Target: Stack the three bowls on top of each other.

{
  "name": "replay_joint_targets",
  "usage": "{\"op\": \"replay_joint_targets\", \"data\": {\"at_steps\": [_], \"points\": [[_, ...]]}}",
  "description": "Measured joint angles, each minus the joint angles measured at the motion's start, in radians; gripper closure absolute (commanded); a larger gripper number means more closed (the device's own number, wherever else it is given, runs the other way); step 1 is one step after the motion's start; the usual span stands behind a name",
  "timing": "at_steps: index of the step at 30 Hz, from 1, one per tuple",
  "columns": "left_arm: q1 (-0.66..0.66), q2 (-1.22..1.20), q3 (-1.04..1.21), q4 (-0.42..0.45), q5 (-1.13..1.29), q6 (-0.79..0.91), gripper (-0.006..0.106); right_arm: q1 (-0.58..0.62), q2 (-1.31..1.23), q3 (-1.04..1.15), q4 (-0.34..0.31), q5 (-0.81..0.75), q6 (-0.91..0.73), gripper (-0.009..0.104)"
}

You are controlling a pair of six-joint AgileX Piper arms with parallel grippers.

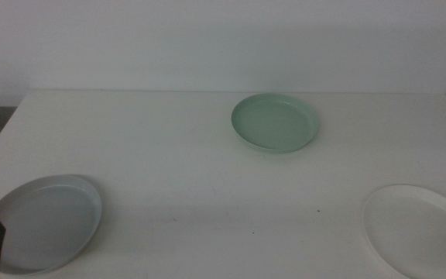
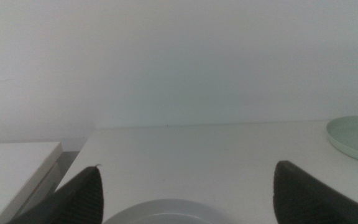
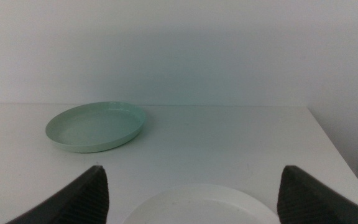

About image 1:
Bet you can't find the white shallow bowl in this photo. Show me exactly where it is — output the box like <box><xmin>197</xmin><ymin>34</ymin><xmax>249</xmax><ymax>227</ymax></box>
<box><xmin>362</xmin><ymin>184</ymin><xmax>446</xmax><ymax>279</ymax></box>

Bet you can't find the pale green shallow bowl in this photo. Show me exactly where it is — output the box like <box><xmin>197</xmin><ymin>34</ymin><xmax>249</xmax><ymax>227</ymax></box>
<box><xmin>230</xmin><ymin>92</ymin><xmax>320</xmax><ymax>153</ymax></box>

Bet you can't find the light grey shallow bowl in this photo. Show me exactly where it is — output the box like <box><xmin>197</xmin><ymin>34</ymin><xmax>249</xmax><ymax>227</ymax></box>
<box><xmin>0</xmin><ymin>174</ymin><xmax>103</xmax><ymax>276</ymax></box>

